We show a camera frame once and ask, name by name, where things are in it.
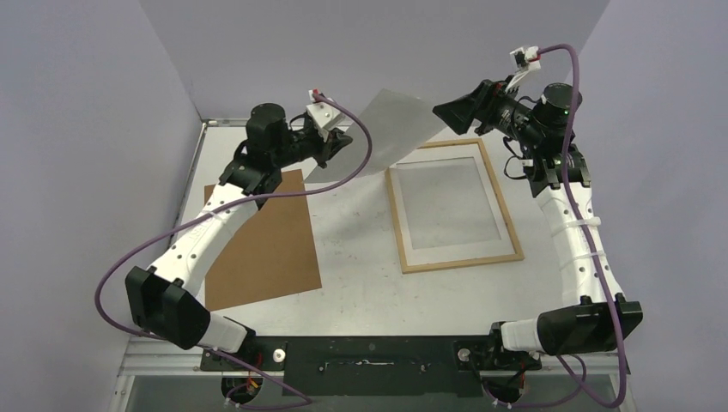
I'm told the colourful photo print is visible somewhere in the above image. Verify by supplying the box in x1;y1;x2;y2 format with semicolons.
305;89;446;184

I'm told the clear acrylic sheet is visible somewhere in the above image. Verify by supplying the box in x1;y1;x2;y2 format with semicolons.
396;157;501;250

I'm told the brown cardboard backing board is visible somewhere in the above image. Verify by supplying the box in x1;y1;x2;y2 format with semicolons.
204;197;322;311

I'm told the white mat board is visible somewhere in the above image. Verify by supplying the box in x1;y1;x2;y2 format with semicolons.
389;142;519;267

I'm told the wooden picture frame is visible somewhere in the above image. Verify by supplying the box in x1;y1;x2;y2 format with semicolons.
385;137;525;276

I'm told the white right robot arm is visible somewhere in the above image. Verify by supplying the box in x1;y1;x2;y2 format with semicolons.
433;80;643;368

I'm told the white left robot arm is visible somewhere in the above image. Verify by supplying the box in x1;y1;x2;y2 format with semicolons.
124;102;352;370

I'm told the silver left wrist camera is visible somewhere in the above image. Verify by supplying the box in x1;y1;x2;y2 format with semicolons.
306;102;345;142

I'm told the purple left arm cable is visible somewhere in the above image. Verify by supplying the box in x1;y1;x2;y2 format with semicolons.
94;94;373;409

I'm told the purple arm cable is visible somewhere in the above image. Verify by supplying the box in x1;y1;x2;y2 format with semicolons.
483;44;629;409
94;94;373;409

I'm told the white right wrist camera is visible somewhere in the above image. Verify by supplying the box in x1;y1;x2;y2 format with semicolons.
505;45;541;93

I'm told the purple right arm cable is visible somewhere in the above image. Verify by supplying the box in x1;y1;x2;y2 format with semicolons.
483;44;629;409

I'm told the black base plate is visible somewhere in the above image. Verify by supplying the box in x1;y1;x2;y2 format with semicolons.
198;335;542;398

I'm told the aluminium front rail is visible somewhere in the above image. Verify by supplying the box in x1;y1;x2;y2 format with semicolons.
120;336;619;375

